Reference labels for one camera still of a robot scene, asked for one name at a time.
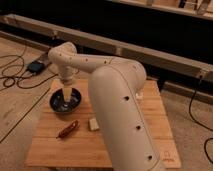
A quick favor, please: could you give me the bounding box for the black floor cable left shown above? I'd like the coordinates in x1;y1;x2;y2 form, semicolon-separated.
0;44;81;144

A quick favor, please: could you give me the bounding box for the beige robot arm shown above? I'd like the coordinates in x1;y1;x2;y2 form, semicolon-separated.
48;42;166;171

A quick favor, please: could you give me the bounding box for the beige sponge block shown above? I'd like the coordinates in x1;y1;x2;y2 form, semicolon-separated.
89;118;99;131

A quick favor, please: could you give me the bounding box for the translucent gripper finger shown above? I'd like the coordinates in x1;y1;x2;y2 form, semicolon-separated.
67;86;72;102
62;85;68;101

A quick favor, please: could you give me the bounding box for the dark ceramic bowl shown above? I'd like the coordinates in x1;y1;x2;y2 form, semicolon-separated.
49;88;82;114

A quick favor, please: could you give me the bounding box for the blue power adapter box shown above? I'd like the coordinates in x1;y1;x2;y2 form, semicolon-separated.
27;61;45;74

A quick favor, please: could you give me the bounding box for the long wooden shelf frame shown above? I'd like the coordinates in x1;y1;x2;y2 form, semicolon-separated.
0;14;213;94

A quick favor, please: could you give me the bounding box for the black floor cable right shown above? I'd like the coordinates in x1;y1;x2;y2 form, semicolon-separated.
188;78;213;165

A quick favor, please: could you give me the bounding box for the red-brown pocket knife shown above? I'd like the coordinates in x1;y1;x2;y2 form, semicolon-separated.
58;120;78;138

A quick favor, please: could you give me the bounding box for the black floor cable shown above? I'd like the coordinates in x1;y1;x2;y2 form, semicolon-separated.
188;78;213;165
0;44;81;144

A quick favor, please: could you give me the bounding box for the wooden bamboo table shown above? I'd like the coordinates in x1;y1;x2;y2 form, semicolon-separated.
25;79;181;169

